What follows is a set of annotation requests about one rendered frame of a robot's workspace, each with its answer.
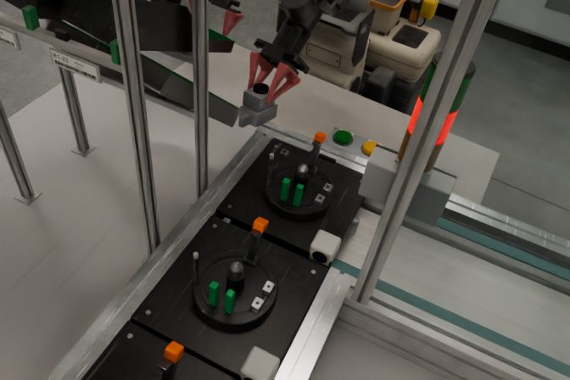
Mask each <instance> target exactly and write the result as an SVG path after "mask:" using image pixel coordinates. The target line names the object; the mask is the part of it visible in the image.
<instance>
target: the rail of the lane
mask: <svg viewBox="0 0 570 380"><path fill-rule="evenodd" d="M255 131H260V132H262V133H264V136H266V135H269V136H271V137H274V139H275V140H277V141H278V142H281V143H285V144H287V145H289V146H291V147H294V148H297V149H299V150H302V151H304V152H306V153H308V154H311V152H312V149H313V146H314V145H312V142H313V141H314V138H311V137H307V136H305V135H303V134H300V133H298V132H296V131H292V130H290V129H288V128H286V127H283V126H279V125H278V124H275V123H273V122H270V121H267V122H266V123H265V124H263V125H261V126H258V127H257V129H256V130H255ZM318 157H319V158H321V159H324V160H326V161H329V162H331V163H334V164H335V165H339V166H342V167H344V168H346V169H348V170H352V171H354V172H356V173H359V174H361V175H364V171H365V168H366V164H367V161H368V160H367V159H363V158H361V157H359V156H356V155H354V154H351V153H348V152H346V151H343V150H342V149H339V148H335V147H333V146H331V145H328V144H326V143H323V144H322V145H321V151H320V153H319V156H318Z"/></svg>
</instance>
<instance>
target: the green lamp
mask: <svg viewBox="0 0 570 380"><path fill-rule="evenodd" d="M435 70H436V67H435V66H434V64H433V61H431V64H430V66H429V69H428V71H427V75H426V78H425V81H424V82H423V85H422V90H421V91H420V95H419V97H420V99H421V101H422V103H423V101H424V99H425V97H426V94H427V92H428V88H429V86H430V83H431V80H432V79H433V74H434V72H435Z"/></svg>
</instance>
